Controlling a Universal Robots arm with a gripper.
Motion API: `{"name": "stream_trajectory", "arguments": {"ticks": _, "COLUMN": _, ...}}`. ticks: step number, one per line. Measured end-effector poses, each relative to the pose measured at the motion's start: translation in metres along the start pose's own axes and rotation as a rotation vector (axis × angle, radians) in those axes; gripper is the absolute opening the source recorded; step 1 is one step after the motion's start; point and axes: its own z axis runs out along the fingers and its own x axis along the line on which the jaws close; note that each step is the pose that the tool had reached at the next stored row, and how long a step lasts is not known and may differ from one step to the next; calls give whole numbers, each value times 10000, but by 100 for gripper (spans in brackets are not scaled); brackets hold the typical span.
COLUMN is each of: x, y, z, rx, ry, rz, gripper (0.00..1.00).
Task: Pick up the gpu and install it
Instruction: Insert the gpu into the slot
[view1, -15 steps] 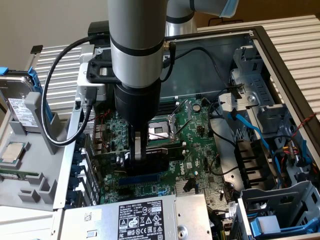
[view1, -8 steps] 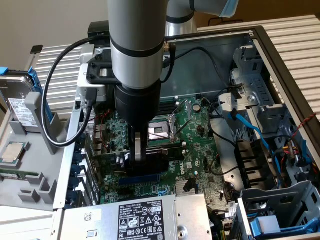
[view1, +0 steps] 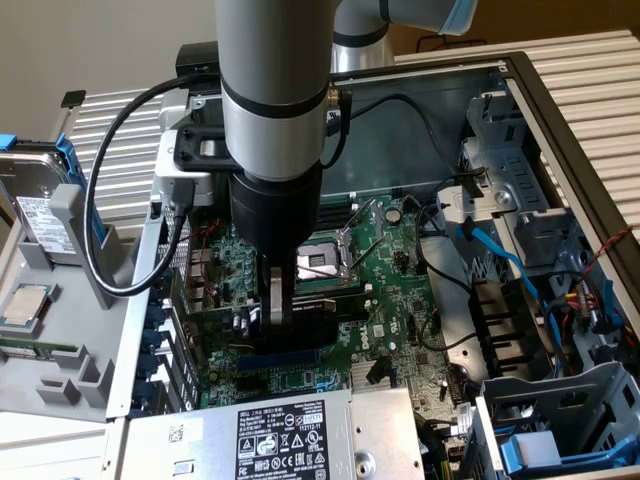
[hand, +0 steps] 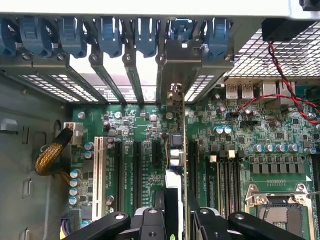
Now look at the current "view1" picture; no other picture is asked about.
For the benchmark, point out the metal locking lever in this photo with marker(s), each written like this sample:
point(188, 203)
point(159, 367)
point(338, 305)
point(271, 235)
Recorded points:
point(325, 271)

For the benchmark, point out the metal socket cover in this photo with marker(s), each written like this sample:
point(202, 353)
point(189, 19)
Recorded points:
point(365, 225)

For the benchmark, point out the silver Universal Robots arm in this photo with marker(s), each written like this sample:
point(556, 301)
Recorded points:
point(270, 75)

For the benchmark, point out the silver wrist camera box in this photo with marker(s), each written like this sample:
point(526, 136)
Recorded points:
point(165, 170)

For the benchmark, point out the silver CPU chip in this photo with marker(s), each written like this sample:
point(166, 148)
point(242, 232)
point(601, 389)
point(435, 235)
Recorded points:
point(22, 305)

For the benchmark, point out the blue plastic drive caddy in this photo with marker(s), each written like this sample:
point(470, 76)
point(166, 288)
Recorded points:
point(510, 457)

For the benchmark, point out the green graphics card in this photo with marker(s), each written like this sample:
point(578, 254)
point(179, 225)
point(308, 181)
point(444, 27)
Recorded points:
point(215, 320)

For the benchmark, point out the silver power supply unit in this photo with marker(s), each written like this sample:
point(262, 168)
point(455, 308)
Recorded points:
point(210, 440)

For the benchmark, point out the silver chipset heatsink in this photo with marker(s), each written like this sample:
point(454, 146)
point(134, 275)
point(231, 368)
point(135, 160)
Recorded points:
point(357, 377)

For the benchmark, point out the black plastic fan shroud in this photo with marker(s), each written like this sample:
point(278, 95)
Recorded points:
point(500, 320)

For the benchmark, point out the grey metal disk bay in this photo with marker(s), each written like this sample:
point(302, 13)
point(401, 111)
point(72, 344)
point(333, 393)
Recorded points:
point(540, 230)

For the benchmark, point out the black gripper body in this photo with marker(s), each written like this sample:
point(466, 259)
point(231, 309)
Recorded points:
point(275, 215)

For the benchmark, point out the round coin battery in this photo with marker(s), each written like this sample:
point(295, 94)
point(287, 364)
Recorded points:
point(392, 215)

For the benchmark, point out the green Dell motherboard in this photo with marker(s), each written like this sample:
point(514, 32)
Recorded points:
point(380, 300)

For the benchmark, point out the black box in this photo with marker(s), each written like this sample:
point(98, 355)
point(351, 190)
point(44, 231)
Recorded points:
point(195, 57)

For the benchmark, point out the short black expansion slot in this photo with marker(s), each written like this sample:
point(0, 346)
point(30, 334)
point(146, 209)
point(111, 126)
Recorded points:
point(247, 384)

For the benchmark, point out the open black PC case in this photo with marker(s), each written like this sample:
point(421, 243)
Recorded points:
point(400, 145)

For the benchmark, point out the small black cap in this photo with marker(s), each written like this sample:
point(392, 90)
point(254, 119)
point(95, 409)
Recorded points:
point(73, 98)

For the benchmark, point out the blue expansion slot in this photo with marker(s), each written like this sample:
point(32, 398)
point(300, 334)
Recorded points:
point(280, 359)

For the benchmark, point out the grey parts rack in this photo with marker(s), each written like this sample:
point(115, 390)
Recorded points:
point(65, 310)

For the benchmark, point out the grey metal drive cage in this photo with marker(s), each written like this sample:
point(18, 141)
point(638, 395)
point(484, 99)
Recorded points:
point(550, 395)

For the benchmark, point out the hard disk with blue rails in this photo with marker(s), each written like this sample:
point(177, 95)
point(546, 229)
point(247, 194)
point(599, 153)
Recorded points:
point(35, 175)

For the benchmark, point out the CPU socket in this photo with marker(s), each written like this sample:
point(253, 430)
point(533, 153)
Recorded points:
point(320, 260)

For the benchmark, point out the blue slot clip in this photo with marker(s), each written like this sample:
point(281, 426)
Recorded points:
point(142, 392)
point(151, 340)
point(148, 365)
point(156, 316)

